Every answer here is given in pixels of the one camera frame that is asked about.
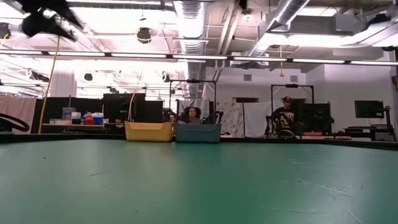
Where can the black computer monitor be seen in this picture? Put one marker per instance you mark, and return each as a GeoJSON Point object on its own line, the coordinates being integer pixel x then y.
{"type": "Point", "coordinates": [368, 109]}

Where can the large black screen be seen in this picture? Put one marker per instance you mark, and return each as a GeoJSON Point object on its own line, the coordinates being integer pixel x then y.
{"type": "Point", "coordinates": [318, 116]}

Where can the background black robot arm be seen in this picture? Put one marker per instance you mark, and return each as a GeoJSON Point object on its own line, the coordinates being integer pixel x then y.
{"type": "Point", "coordinates": [270, 126]}

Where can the black partition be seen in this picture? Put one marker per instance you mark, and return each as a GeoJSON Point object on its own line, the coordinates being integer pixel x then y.
{"type": "Point", "coordinates": [71, 107]}

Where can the pink flat object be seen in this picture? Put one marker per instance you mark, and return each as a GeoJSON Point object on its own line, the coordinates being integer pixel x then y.
{"type": "Point", "coordinates": [312, 133]}

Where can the pink curtain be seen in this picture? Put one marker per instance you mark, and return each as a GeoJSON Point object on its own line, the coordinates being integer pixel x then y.
{"type": "Point", "coordinates": [17, 109]}

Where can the long ceiling light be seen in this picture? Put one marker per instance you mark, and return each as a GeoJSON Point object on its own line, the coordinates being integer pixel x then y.
{"type": "Point", "coordinates": [138, 55]}
{"type": "Point", "coordinates": [77, 53]}
{"type": "Point", "coordinates": [373, 63]}
{"type": "Point", "coordinates": [18, 52]}
{"type": "Point", "coordinates": [199, 57]}
{"type": "Point", "coordinates": [317, 60]}
{"type": "Point", "coordinates": [259, 58]}

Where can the black cabinet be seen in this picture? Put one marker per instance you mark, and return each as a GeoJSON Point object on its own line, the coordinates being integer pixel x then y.
{"type": "Point", "coordinates": [122, 107]}

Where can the black metal rig frame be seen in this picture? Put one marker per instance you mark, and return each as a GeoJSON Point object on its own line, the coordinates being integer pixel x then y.
{"type": "Point", "coordinates": [292, 85]}
{"type": "Point", "coordinates": [192, 81]}

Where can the wooden shelf desk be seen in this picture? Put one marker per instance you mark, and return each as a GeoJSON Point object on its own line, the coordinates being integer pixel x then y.
{"type": "Point", "coordinates": [74, 126]}

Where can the silver ventilation duct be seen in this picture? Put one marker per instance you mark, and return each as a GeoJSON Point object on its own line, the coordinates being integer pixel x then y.
{"type": "Point", "coordinates": [283, 15]}
{"type": "Point", "coordinates": [191, 31]}

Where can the black ceiling dome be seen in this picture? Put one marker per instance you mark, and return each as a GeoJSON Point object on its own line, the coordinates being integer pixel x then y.
{"type": "Point", "coordinates": [144, 35]}

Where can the black monitor stand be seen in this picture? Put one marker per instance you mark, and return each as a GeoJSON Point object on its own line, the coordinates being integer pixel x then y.
{"type": "Point", "coordinates": [387, 119]}

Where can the grey wall vent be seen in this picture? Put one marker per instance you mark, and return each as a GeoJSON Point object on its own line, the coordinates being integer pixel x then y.
{"type": "Point", "coordinates": [293, 78]}
{"type": "Point", "coordinates": [247, 77]}

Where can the black desk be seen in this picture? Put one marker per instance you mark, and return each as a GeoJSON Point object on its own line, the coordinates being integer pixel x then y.
{"type": "Point", "coordinates": [367, 129]}

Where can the blue storage box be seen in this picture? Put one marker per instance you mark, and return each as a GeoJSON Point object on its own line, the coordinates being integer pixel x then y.
{"type": "Point", "coordinates": [98, 120]}

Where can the orange plastic bin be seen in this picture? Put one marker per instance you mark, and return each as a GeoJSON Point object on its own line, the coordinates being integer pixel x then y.
{"type": "Point", "coordinates": [149, 132]}

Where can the clear plastic container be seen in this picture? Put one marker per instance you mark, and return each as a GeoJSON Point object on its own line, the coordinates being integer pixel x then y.
{"type": "Point", "coordinates": [68, 113]}

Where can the blue plastic bin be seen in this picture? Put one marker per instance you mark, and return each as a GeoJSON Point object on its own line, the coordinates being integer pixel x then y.
{"type": "Point", "coordinates": [199, 133]}

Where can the white hanging sheet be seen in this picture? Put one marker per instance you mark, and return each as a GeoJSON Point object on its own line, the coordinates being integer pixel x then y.
{"type": "Point", "coordinates": [231, 116]}

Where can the red container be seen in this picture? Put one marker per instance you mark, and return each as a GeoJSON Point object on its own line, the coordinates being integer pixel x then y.
{"type": "Point", "coordinates": [89, 119]}

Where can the grey hanging cloth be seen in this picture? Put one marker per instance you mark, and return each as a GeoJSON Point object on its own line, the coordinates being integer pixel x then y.
{"type": "Point", "coordinates": [205, 105]}

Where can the green table mat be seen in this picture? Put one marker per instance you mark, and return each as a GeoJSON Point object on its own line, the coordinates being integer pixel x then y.
{"type": "Point", "coordinates": [186, 186]}

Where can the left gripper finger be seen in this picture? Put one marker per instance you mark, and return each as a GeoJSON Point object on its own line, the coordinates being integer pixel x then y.
{"type": "Point", "coordinates": [70, 14]}
{"type": "Point", "coordinates": [62, 31]}

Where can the black wall panel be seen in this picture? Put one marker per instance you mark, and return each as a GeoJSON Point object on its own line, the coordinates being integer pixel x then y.
{"type": "Point", "coordinates": [245, 99]}

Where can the person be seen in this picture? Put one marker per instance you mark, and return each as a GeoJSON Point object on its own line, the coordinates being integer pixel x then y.
{"type": "Point", "coordinates": [192, 115]}
{"type": "Point", "coordinates": [286, 118]}

